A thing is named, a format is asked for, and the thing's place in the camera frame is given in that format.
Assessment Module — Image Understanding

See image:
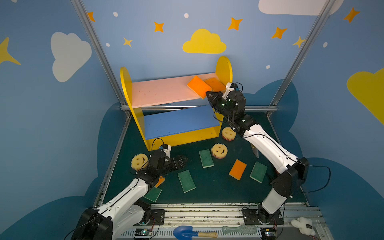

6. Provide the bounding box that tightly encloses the green sponge right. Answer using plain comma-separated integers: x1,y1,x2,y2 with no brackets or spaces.
250,162,268,184

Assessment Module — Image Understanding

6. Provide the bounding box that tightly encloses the yellow smiley sponge centre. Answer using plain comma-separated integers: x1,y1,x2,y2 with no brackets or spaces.
211,144,228,159

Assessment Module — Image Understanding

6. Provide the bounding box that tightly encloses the blue toy shovel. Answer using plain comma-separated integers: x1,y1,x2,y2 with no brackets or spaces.
173,226,218,240

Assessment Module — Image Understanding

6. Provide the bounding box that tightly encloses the green sponge centre upright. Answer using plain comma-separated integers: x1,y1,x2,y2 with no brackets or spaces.
199,150,214,168

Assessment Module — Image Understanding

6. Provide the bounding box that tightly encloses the green sponge left front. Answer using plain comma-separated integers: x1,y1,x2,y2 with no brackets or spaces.
144,188,162,203

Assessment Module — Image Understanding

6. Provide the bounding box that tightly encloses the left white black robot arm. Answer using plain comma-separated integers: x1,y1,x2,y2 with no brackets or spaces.
71,146,188,240

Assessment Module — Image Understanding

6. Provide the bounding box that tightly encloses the orange sponge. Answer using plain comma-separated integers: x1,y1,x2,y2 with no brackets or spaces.
229,160,247,181
155,176,165,188
187,76,213,99
205,78,226,92

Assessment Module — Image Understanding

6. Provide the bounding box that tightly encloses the yellow shelf with pink and blue boards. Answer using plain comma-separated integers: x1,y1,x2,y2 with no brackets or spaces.
120,67,223,151

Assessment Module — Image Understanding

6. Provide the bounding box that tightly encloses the white plush toy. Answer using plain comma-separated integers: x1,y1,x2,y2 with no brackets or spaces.
291,217,316,236

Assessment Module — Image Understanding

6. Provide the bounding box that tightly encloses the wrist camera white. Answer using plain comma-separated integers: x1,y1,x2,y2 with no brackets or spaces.
223,83,238,99
159,144,172,158

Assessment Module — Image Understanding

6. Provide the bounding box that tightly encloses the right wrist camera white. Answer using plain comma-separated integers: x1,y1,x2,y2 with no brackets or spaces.
223,83,238,99

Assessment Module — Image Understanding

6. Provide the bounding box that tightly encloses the yellow smiley sponge near shelf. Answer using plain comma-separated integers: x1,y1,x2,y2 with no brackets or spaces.
222,127,237,142

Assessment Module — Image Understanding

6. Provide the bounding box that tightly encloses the left circuit board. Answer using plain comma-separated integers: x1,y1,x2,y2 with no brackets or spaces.
134,228,153,239

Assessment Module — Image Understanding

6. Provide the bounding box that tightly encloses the right circuit board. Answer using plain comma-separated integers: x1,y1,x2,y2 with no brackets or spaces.
261,228,277,240

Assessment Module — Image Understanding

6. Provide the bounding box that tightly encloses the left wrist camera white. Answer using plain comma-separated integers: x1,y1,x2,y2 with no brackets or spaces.
159,144,172,158

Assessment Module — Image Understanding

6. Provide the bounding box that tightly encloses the green sponge centre front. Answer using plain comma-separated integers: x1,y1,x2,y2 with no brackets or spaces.
178,170,196,193

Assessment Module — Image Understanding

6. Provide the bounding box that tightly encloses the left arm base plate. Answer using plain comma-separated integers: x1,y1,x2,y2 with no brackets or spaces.
137,209,165,226

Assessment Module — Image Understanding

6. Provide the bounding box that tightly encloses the yellow smiley sponge left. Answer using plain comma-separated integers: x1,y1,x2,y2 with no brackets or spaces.
131,154,149,172

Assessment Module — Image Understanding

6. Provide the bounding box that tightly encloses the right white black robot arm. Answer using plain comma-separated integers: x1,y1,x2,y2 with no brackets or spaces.
206,90,309,217

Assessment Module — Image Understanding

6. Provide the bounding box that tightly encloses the circuit board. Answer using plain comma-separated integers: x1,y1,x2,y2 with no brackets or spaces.
261,228,277,240
134,228,153,239

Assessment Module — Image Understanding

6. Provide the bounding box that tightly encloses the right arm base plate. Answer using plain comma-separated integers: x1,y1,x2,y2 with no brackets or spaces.
241,207,284,225

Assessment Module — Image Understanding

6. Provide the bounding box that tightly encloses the metal trowel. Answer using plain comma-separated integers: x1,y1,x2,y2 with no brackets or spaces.
251,145,260,159

